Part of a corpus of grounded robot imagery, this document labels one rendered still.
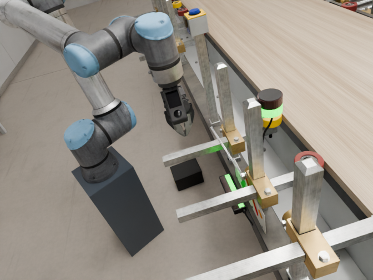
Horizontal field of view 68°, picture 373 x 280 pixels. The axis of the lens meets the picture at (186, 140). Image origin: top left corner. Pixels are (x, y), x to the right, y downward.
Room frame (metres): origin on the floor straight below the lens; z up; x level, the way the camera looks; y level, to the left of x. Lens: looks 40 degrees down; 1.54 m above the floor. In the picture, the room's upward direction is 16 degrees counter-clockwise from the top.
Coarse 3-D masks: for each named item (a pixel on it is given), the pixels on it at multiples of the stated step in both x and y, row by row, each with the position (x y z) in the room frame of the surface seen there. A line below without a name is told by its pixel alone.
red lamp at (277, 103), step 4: (268, 88) 0.58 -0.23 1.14; (260, 100) 0.54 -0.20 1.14; (276, 100) 0.53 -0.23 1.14; (280, 100) 0.53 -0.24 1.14; (264, 104) 0.53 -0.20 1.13; (268, 104) 0.53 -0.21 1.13; (272, 104) 0.52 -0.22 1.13; (276, 104) 0.52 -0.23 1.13; (280, 104) 0.53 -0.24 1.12; (264, 108) 0.53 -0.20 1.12; (268, 108) 0.53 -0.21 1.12; (272, 108) 0.52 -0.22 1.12
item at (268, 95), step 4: (272, 88) 0.58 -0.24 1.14; (260, 92) 0.57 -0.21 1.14; (264, 92) 0.57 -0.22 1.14; (268, 92) 0.56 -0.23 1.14; (272, 92) 0.56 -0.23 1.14; (276, 92) 0.55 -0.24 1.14; (280, 92) 0.55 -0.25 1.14; (260, 96) 0.56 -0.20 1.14; (264, 96) 0.55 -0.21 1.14; (268, 96) 0.55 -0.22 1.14; (272, 96) 0.54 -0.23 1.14; (276, 96) 0.54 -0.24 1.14; (280, 96) 0.54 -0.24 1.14; (264, 100) 0.54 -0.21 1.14; (268, 100) 0.53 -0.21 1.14; (272, 100) 0.53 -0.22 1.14; (276, 108) 0.53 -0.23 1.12; (272, 120) 0.55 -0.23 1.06; (268, 124) 0.56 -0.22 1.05; (264, 132) 0.55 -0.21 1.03
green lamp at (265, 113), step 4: (280, 108) 0.53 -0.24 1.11; (264, 112) 0.53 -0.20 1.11; (268, 112) 0.53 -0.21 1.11; (272, 112) 0.52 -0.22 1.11; (276, 112) 0.52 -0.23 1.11; (280, 112) 0.53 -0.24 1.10; (264, 116) 0.53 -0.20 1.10; (268, 116) 0.53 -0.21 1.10; (272, 116) 0.52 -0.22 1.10; (276, 116) 0.52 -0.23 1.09
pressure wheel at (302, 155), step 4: (300, 152) 0.56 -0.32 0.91; (304, 152) 0.55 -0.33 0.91; (308, 152) 0.55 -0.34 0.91; (312, 152) 0.54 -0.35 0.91; (296, 156) 0.54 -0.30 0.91; (300, 156) 0.54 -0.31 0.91; (304, 156) 0.54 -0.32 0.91; (308, 156) 0.53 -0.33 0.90; (312, 156) 0.53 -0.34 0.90; (316, 156) 0.52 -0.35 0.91; (320, 156) 0.52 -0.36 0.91; (296, 160) 0.53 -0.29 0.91; (300, 160) 0.53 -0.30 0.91; (316, 160) 0.51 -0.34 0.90; (320, 160) 0.51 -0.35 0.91; (320, 164) 0.49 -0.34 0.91
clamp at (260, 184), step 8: (248, 168) 0.59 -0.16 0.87; (248, 176) 0.56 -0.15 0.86; (264, 176) 0.53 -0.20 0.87; (256, 184) 0.51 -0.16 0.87; (264, 184) 0.51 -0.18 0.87; (272, 184) 0.50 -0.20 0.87; (256, 192) 0.49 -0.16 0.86; (272, 192) 0.47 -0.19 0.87; (264, 200) 0.46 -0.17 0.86; (272, 200) 0.46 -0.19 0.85
